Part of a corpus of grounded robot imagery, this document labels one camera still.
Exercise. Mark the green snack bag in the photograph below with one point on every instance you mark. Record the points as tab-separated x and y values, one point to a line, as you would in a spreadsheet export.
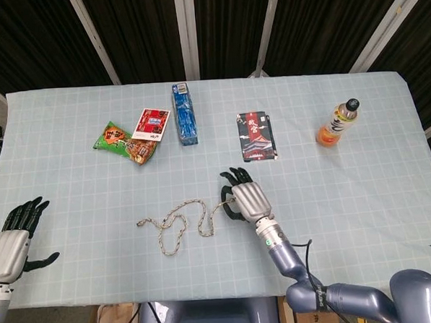
128	146

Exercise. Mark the orange drink bottle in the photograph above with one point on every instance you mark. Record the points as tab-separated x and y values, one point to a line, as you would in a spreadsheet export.
334	126

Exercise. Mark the dark blue palace print package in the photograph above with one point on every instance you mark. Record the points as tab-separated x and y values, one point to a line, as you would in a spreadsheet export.
255	137

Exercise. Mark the brown cardboard box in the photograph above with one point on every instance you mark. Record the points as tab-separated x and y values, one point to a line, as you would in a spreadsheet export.
307	321

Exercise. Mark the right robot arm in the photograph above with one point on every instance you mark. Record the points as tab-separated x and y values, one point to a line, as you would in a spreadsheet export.
285	255

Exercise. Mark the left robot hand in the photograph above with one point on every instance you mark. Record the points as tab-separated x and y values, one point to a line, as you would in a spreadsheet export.
7	255

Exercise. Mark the red and white card packet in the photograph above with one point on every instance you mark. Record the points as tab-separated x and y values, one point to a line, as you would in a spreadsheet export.
150	123

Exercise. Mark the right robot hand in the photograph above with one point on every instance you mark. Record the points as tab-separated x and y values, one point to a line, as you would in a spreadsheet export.
250	201

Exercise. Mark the blue rectangular box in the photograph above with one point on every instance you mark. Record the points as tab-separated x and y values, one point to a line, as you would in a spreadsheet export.
186	116

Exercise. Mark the blue-grey robot torso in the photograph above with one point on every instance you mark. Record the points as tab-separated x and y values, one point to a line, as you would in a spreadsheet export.
209	317

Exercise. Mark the light blue checked tablecloth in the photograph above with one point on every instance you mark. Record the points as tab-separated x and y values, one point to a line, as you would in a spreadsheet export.
312	218

